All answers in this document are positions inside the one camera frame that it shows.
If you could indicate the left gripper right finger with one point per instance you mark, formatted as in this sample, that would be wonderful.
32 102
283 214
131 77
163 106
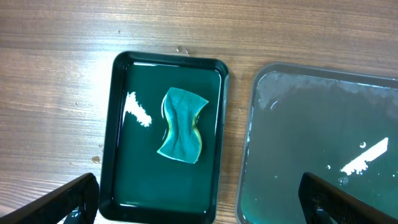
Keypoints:
322 202

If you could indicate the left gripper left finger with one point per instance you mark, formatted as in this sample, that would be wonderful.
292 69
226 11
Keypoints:
74 202

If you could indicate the green yellow sponge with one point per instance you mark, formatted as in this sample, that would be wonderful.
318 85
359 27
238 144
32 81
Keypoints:
181 109

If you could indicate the small black water tray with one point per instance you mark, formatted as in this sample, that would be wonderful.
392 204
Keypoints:
138 184

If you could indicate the large grey serving tray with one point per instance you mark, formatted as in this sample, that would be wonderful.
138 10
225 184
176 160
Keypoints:
337 125

